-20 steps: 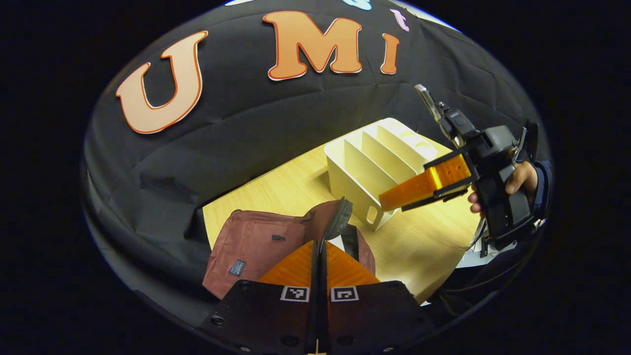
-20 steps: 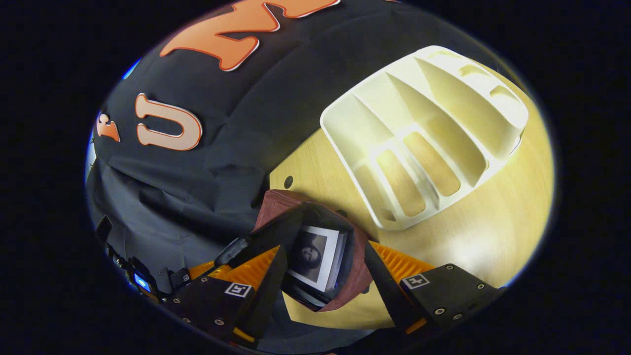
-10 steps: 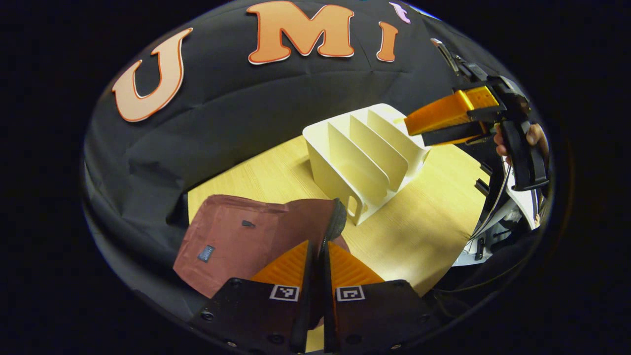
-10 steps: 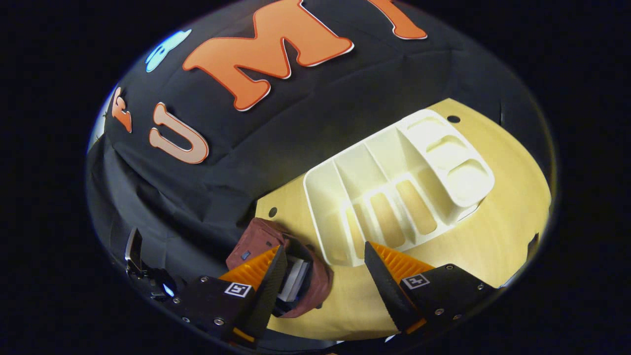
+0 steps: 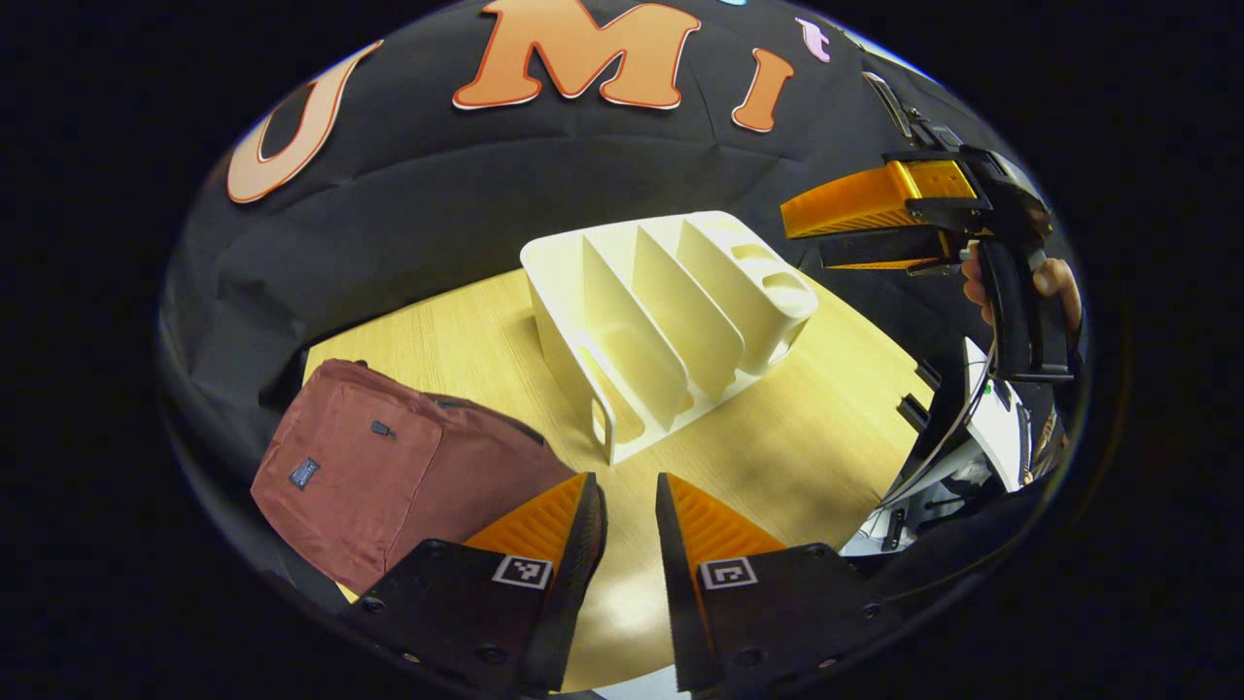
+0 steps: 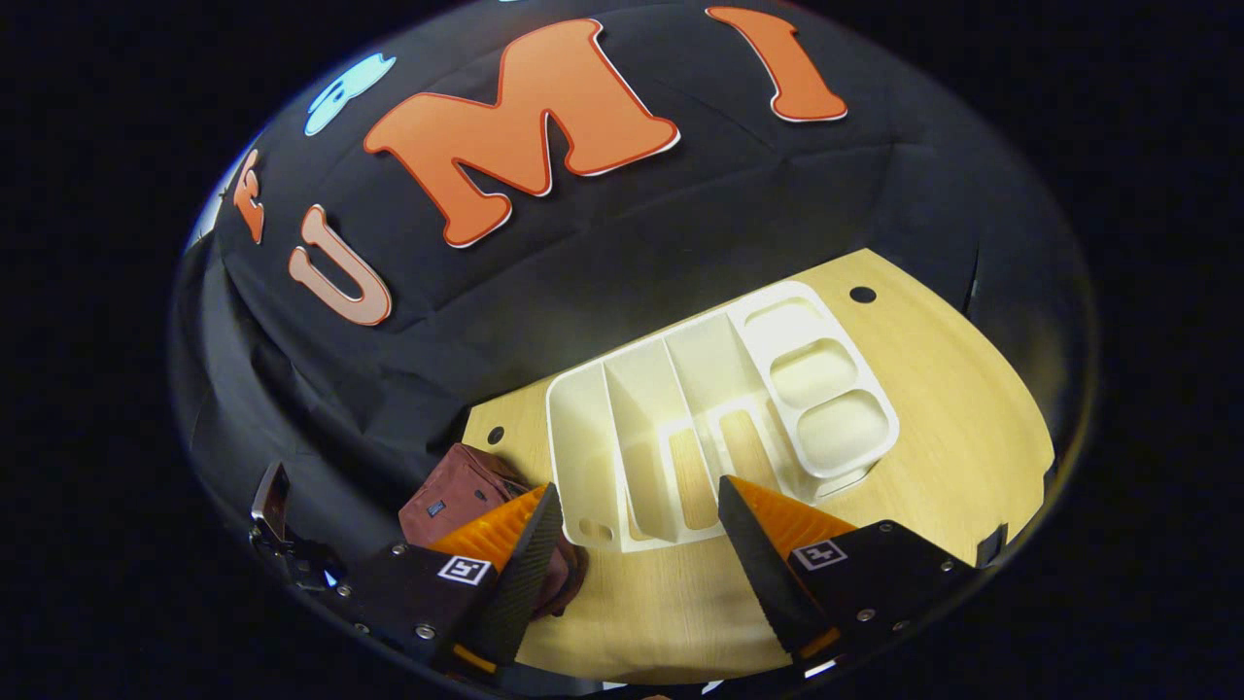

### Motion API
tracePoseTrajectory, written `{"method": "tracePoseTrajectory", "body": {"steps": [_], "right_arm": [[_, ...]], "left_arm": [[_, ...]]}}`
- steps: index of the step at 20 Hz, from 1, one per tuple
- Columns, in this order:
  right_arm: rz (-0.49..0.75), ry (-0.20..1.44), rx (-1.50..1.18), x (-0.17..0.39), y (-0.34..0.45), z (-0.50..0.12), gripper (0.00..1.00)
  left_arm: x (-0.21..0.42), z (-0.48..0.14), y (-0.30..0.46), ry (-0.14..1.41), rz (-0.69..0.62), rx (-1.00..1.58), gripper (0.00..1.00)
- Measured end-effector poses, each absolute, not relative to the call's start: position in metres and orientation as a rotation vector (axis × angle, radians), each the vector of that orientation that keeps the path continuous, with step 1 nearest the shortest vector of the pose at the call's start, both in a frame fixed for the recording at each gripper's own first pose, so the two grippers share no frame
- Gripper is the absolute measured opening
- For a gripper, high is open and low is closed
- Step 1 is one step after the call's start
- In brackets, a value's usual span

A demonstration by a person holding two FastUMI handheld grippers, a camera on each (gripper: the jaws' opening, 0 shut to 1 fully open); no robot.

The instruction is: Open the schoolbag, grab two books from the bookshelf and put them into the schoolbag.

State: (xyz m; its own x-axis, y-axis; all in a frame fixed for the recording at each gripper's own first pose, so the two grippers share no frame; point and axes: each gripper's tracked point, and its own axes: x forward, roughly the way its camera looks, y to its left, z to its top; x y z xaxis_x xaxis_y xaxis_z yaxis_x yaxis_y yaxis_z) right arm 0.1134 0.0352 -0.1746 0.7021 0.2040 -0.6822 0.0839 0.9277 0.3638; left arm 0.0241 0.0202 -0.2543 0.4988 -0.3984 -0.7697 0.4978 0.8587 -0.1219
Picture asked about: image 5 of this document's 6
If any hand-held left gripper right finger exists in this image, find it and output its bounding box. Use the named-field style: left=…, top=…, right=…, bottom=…
left=654, top=472, right=910, bottom=694

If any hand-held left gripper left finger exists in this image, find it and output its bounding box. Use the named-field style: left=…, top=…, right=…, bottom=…
left=340, top=472, right=609, bottom=697

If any maroon schoolbag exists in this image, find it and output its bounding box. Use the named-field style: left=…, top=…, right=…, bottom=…
left=250, top=358, right=579, bottom=596

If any white bookshelf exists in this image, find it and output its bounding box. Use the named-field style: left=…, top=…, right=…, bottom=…
left=520, top=211, right=820, bottom=466

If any white device box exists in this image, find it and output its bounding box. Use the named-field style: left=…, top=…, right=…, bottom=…
left=962, top=338, right=1033, bottom=492

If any black backdrop cloth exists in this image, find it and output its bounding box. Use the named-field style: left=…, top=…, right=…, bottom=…
left=155, top=0, right=1085, bottom=604

